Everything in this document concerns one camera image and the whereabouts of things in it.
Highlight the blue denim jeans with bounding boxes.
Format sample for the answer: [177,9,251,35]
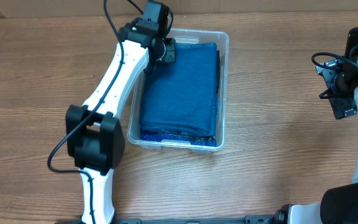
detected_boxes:
[139,42,218,137]

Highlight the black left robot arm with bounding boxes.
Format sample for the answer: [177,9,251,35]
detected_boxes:
[63,16,175,223]

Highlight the blue sparkly cloth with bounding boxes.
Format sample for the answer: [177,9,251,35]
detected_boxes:
[140,129,217,147]

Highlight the black cloth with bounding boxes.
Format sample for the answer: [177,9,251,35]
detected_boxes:
[216,50,221,94]

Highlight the clear plastic storage bin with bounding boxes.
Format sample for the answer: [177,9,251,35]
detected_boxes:
[127,28,229,154]

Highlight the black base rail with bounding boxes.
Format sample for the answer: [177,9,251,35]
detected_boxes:
[114,215,273,224]

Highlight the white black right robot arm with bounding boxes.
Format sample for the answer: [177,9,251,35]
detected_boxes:
[256,27,358,224]

